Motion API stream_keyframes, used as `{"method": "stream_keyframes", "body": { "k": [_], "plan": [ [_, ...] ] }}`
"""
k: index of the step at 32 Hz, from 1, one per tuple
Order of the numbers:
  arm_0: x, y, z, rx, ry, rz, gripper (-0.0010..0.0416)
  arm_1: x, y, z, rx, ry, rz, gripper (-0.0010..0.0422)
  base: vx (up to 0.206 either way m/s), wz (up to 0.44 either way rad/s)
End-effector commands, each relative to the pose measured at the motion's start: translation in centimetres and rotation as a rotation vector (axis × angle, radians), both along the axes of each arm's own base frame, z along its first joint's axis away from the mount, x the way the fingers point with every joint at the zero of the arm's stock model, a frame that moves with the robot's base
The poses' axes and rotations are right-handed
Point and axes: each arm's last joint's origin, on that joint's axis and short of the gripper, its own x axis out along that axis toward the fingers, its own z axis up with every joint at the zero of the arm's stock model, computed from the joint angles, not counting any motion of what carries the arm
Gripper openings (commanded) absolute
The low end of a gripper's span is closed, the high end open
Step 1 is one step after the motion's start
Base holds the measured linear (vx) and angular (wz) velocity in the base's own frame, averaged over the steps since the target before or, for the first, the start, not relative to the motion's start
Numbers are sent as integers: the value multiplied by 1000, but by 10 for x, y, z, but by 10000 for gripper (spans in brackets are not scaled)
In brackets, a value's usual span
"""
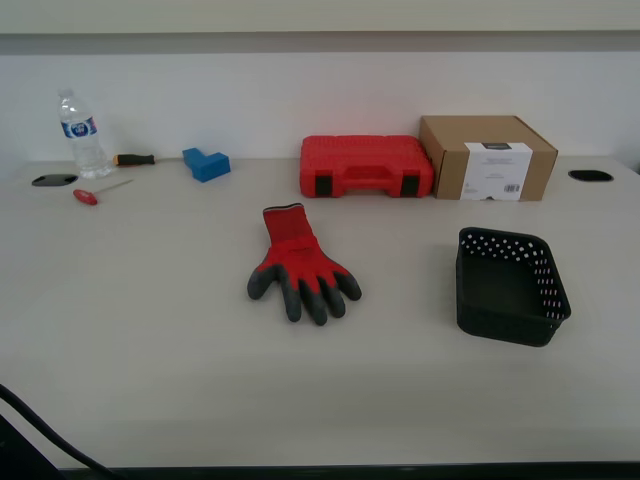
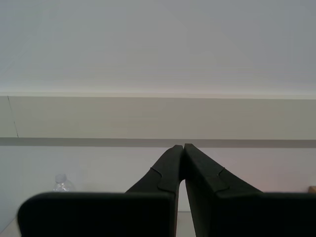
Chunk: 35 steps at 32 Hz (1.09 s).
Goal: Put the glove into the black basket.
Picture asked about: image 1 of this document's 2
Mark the black perforated plastic basket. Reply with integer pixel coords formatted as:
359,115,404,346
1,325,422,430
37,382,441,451
455,226,573,349

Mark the black table cable grommet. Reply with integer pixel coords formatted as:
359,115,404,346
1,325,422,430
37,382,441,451
567,169,615,183
31,172,80,188

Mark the brown cardboard box white label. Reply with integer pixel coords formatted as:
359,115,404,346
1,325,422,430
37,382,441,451
418,115,559,203

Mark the black cable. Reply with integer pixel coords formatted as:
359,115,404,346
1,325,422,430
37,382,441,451
0,383,126,480

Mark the black robot frame part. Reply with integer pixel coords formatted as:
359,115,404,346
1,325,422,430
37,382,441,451
0,414,66,480

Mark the orange black handled screwdriver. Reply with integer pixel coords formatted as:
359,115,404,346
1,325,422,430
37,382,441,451
111,153,187,168

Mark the red plastic tool case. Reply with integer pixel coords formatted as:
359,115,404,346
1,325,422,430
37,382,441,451
299,134,435,200

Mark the blue plastic block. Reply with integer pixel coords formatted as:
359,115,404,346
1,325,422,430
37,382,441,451
181,146,232,185

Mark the red and grey work glove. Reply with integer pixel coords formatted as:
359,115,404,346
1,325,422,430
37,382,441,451
246,202,363,327

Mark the clear plastic water bottle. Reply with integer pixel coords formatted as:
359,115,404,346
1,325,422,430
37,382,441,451
56,88,114,180

